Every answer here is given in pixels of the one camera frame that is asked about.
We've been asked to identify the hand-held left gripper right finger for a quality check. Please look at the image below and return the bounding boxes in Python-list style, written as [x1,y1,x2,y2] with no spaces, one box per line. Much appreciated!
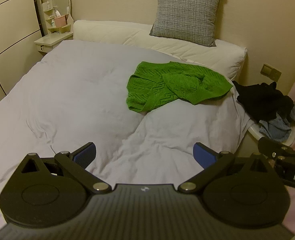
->
[178,142,276,194]

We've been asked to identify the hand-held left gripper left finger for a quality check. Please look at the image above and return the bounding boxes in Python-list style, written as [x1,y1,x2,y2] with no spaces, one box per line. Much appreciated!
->
[20,142,112,194]

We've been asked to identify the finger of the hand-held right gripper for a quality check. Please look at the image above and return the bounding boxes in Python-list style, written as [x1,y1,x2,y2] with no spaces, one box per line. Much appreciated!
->
[258,136,295,159]

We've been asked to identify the green knitted sweater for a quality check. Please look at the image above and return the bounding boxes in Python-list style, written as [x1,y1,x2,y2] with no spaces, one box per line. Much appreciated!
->
[126,61,233,113]

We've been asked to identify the blue denim clothing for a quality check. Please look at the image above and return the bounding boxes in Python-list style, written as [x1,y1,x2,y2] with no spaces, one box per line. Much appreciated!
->
[259,101,295,142]

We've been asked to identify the white laundry basket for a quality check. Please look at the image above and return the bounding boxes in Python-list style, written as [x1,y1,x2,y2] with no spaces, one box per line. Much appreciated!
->
[248,124,295,147]

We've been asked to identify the black clothing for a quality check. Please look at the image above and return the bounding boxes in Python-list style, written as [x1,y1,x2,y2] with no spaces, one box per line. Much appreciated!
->
[232,81,295,122]

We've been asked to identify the bed with white duvet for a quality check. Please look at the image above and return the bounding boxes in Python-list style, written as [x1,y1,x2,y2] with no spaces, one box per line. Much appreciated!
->
[0,40,250,230]

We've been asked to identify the cream vanity table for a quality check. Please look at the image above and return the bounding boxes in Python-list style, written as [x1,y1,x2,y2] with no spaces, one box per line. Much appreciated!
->
[34,32,74,55]

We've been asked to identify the white bolster cushion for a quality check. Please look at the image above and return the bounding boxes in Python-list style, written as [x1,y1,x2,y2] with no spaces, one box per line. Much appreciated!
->
[73,20,248,80]

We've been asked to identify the cream tiered shelf organizer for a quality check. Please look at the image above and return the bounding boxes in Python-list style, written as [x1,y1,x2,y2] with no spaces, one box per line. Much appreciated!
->
[42,1,72,34]

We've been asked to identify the pink tissue box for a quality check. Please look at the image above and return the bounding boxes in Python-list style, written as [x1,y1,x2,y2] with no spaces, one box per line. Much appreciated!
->
[54,15,68,27]

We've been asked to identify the grey woven pillow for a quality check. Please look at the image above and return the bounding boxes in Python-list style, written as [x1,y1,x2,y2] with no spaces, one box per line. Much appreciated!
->
[150,0,224,47]

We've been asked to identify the cream wardrobe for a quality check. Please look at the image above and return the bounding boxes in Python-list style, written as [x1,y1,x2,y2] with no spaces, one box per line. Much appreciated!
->
[0,0,44,112]

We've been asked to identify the brass wall outlet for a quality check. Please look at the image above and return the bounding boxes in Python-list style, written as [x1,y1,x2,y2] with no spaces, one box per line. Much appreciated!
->
[261,64,282,82]

